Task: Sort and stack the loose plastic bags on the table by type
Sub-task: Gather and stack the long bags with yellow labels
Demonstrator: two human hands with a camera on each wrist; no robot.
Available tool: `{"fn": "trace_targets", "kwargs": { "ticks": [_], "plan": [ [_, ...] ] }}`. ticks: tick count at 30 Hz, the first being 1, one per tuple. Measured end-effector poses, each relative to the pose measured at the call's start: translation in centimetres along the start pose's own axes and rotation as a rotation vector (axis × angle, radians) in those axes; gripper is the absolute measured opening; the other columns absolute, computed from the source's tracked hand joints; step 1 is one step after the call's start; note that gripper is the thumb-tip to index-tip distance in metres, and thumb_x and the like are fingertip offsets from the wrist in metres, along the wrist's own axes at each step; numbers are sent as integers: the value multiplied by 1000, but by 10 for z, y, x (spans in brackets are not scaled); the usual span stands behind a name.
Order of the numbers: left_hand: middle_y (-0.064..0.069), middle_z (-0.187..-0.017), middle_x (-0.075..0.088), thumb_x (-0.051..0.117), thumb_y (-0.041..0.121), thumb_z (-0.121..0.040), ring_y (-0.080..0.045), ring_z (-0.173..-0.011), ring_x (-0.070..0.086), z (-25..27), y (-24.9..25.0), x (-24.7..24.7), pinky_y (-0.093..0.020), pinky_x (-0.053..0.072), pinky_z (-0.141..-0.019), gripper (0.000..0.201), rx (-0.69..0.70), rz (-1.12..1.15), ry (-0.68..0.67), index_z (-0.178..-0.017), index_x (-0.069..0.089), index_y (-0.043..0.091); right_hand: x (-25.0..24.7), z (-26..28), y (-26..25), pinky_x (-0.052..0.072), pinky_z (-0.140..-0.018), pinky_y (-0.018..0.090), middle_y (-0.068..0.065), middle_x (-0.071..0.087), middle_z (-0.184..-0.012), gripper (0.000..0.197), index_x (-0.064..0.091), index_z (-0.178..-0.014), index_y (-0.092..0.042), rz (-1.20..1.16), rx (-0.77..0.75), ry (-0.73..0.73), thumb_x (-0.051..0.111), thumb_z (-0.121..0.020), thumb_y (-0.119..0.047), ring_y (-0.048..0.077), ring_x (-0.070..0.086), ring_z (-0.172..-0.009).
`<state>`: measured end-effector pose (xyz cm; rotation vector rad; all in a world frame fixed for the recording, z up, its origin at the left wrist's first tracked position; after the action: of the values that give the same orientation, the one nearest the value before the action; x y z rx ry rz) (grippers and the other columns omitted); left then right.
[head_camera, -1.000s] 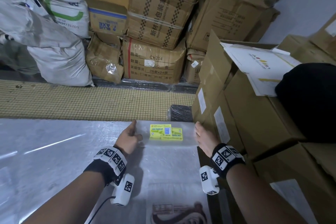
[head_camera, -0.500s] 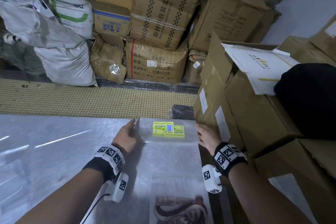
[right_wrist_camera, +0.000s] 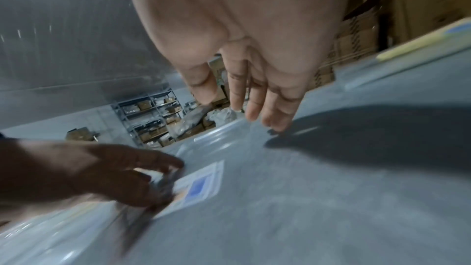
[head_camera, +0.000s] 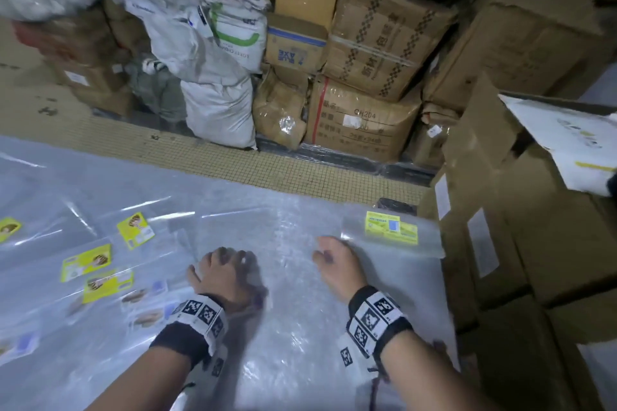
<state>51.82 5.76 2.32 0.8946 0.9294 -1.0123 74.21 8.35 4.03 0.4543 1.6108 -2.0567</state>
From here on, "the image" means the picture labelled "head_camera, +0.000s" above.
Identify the person's left hand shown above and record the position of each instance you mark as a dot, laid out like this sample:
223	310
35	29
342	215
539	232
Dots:
226	280

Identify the person's right hand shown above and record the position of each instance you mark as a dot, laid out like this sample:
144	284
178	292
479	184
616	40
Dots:
342	266

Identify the bag pack with green label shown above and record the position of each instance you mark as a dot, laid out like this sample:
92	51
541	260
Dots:
390	232

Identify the clear bags with labels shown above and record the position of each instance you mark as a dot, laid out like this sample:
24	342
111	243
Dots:
96	242

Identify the person's right forearm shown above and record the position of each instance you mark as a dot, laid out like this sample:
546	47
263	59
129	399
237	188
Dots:
429	377

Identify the person's left forearm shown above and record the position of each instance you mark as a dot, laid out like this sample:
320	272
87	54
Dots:
140	386

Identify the black marker wristband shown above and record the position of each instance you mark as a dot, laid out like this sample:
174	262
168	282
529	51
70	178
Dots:
188	329
378	321

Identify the grey table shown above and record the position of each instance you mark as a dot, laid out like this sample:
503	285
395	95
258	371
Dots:
289	232

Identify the black wrapped bundle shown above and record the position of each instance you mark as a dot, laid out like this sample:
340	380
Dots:
395	206

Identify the cardboard box with red print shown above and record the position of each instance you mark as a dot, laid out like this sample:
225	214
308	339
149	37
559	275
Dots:
361	119

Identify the small labelled brown box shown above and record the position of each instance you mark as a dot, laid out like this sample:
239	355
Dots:
431	136

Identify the torn brown cardboard box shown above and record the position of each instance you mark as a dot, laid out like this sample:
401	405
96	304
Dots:
279	109

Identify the plain white sack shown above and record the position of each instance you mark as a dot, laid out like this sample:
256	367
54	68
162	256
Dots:
221	112

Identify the cardboard boxes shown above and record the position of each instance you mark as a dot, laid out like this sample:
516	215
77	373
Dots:
530	242

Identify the grey-green sack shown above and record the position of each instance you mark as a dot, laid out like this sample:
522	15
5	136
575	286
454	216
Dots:
159	90

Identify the low cardboard box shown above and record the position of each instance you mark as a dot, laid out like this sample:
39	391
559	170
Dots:
106	101

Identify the cardboard box with blue stripe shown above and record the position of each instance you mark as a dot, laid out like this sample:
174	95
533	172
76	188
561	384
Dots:
296	44

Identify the cardboard box with checker pattern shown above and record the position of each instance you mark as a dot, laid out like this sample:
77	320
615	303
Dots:
385	40

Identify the crumpled white sack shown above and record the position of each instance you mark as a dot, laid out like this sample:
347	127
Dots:
188	49

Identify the cardboard box with white label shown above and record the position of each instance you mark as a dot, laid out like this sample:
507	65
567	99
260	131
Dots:
91	77

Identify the white sack with green print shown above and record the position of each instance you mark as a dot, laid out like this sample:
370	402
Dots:
236	25

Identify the white cardboard sheet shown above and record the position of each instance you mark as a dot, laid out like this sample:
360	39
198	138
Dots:
564	136

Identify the dark cardboard box red marks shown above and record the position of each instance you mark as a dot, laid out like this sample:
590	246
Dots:
72	37

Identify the large brown cardboard box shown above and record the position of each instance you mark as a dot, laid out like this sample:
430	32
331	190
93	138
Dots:
520	40

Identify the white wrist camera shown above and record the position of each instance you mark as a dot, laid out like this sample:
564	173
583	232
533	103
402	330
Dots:
217	366
349	357

